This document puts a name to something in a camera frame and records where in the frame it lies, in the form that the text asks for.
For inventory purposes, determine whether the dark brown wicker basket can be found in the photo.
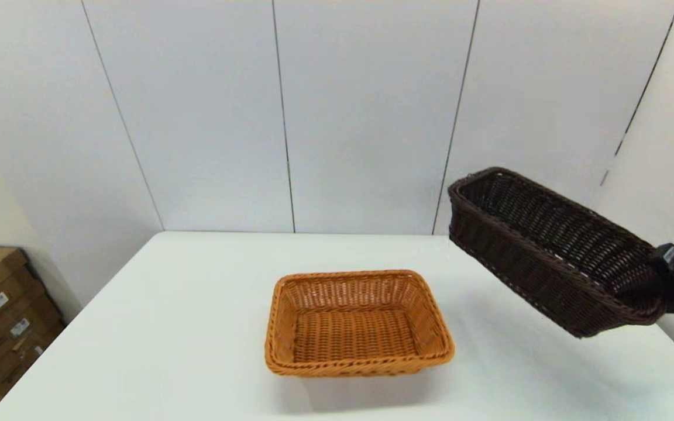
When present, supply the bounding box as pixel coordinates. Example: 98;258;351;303
448;167;669;339

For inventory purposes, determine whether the orange wicker basket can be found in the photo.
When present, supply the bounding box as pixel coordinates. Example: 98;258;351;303
265;270;455;377

